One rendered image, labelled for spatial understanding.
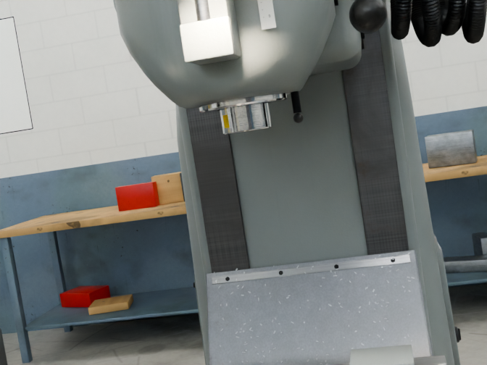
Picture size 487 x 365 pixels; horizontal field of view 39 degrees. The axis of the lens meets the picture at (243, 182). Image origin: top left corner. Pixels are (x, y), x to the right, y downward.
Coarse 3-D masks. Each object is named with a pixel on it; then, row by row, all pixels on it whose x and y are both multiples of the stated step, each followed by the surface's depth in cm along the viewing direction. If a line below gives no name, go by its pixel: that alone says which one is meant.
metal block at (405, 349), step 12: (360, 348) 70; (372, 348) 69; (384, 348) 69; (396, 348) 68; (408, 348) 68; (360, 360) 66; (372, 360) 66; (384, 360) 65; (396, 360) 65; (408, 360) 64
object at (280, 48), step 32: (128, 0) 59; (160, 0) 58; (256, 0) 57; (288, 0) 57; (320, 0) 58; (128, 32) 60; (160, 32) 58; (256, 32) 57; (288, 32) 57; (320, 32) 60; (160, 64) 59; (192, 64) 58; (224, 64) 58; (256, 64) 57; (288, 64) 59; (192, 96) 60; (224, 96) 60
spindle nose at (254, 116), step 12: (228, 108) 65; (240, 108) 64; (252, 108) 64; (264, 108) 65; (228, 120) 65; (240, 120) 64; (252, 120) 64; (264, 120) 65; (228, 132) 65; (240, 132) 65
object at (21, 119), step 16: (0, 32) 515; (16, 32) 513; (0, 48) 516; (16, 48) 514; (0, 64) 518; (16, 64) 515; (0, 80) 519; (16, 80) 517; (0, 96) 520; (16, 96) 518; (0, 112) 521; (16, 112) 519; (0, 128) 523; (16, 128) 521; (32, 128) 518
